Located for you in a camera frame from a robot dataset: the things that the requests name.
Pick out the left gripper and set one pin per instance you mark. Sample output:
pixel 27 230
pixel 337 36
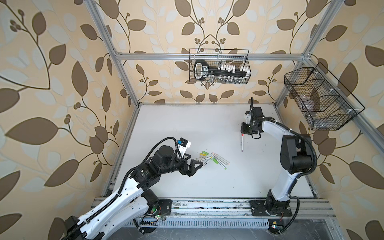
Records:
pixel 190 171

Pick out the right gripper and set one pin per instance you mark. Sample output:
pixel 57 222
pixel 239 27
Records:
pixel 243 130

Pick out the red white pen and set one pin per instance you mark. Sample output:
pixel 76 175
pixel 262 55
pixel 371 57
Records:
pixel 242 145

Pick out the green white pen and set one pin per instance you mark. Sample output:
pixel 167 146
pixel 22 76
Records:
pixel 222 162

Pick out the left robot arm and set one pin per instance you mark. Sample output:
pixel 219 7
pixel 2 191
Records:
pixel 133 198

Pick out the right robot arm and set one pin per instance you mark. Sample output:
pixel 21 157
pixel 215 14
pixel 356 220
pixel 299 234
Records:
pixel 298 158

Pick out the black tool with sockets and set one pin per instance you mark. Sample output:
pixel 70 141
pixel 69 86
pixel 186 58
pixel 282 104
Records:
pixel 202 70

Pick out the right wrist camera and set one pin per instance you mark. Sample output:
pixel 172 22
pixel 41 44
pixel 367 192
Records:
pixel 249 117

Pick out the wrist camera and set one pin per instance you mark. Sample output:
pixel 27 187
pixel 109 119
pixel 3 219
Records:
pixel 183 144
pixel 249 117

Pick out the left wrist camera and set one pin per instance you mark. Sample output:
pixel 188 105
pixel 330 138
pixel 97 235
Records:
pixel 183 144

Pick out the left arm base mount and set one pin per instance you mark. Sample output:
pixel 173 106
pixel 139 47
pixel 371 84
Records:
pixel 162 207

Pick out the rear wire basket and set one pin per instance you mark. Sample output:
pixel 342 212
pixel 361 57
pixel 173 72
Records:
pixel 237 57

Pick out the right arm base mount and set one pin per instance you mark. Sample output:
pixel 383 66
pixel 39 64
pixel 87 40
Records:
pixel 263 208

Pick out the side wire basket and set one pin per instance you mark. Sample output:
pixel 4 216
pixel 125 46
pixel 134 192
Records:
pixel 326 103

